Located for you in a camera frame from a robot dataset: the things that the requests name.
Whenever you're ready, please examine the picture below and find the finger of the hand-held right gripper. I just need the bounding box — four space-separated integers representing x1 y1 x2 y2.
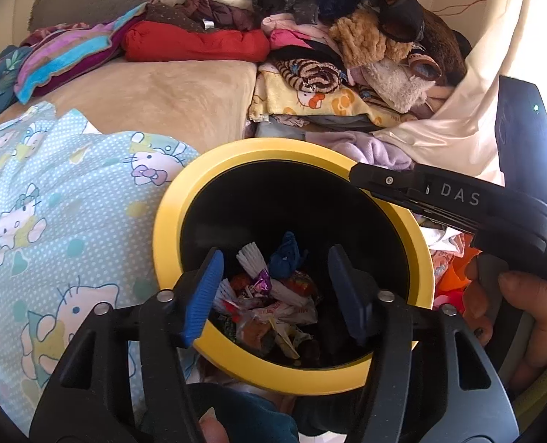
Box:
349 161 482 234

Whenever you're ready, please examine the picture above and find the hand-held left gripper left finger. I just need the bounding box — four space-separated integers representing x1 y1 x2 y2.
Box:
28 248 225 443

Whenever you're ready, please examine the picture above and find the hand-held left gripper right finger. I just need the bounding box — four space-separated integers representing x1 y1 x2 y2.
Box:
327 244 519 443

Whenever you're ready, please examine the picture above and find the red plastic bag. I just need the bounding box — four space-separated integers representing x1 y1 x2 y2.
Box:
286 273 318 297

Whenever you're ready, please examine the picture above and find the purple foil candy wrapper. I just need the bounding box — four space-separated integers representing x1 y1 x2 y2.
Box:
249 270 273 297

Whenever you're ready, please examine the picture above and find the white bow shaped foam net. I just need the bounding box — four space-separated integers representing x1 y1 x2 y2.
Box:
235 241 319 308

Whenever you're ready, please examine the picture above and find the blue rubber glove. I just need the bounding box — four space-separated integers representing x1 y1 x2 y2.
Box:
269 232 310 281

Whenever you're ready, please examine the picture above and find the white paper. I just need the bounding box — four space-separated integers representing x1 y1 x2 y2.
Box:
236 300 319 333

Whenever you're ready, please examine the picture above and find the yellow rimmed black bin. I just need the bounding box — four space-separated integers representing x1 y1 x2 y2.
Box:
152 137 435 395

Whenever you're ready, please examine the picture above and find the person's left hand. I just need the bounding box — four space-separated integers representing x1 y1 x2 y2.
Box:
198 407 230 443

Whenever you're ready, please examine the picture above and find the lilac fleece cloth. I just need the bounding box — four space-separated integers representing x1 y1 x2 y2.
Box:
310 130 415 171

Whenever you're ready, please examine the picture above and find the grey folded cloth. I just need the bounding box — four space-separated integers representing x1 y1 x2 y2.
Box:
255 115 385 132

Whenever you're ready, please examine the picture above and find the orange floral cloth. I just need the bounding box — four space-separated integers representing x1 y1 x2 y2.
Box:
433 244 482 315

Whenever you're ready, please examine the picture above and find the white fleece cloth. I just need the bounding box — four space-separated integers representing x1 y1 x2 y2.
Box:
356 58 431 114

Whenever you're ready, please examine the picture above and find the cream satin curtain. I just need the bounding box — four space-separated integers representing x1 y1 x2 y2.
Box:
375 0 533 181

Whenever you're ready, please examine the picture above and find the yellow cartoon blanket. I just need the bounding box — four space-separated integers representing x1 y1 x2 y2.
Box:
248 65 417 127

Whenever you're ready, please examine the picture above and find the tiger striped cloth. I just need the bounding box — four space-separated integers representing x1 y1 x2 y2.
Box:
273 58 348 93

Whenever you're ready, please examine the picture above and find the teal clothing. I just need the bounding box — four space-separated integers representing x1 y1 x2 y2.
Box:
139 381 302 443

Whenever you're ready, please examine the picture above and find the tan fuzzy cloth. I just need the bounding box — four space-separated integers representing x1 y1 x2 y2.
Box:
329 9 413 68

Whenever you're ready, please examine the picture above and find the brown plush cloth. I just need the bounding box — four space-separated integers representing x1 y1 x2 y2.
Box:
409 7 470 86

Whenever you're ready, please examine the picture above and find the cat print light blue blanket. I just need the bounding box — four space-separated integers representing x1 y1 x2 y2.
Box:
0 102 202 435

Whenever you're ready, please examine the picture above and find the pink cloth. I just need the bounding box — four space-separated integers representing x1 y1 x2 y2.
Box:
260 14 343 49

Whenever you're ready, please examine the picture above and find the black fleece cloth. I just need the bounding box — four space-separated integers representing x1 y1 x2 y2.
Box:
361 0 426 42

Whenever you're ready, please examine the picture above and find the beige bed sheet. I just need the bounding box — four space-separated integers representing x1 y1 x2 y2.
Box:
33 58 258 153

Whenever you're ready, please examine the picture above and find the grey speckled cloth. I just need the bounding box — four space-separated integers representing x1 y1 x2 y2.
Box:
252 0 320 26

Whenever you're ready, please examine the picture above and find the red folded cloth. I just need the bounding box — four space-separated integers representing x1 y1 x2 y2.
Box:
121 21 270 63

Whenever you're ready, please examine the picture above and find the brown dotted cloth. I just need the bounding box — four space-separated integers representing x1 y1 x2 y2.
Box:
145 0 256 33

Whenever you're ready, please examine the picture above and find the purple striped blanket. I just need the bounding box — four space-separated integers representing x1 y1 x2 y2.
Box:
14 2 147 104

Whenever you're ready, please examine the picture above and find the blue leaf print quilt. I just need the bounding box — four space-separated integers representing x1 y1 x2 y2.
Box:
0 45 31 125

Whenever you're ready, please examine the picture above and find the maroon blanket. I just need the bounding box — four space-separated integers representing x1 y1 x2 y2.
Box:
21 23 89 47

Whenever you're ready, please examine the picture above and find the red wire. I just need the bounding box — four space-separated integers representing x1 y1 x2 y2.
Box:
433 0 491 14

